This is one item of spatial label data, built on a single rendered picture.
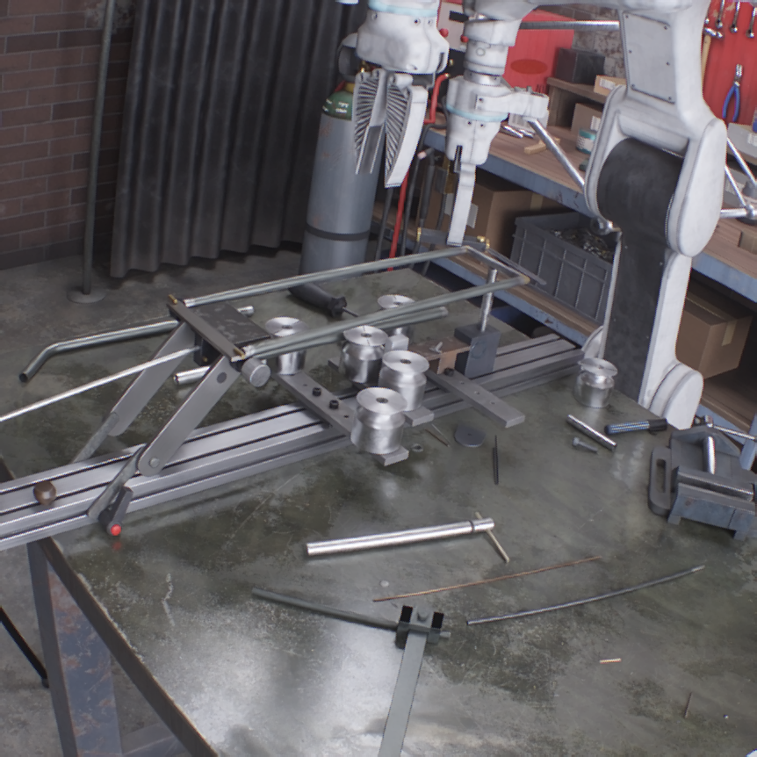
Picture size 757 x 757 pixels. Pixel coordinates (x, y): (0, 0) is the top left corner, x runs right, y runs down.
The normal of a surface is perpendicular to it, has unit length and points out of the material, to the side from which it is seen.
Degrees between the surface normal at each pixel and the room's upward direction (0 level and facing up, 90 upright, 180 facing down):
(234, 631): 0
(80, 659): 90
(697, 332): 91
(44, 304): 0
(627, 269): 98
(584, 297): 90
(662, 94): 117
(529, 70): 90
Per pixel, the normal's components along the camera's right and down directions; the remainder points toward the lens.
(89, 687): 0.65, 0.45
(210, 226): -0.14, 0.45
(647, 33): -0.68, 0.62
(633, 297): -0.71, 0.37
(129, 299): 0.15, -0.87
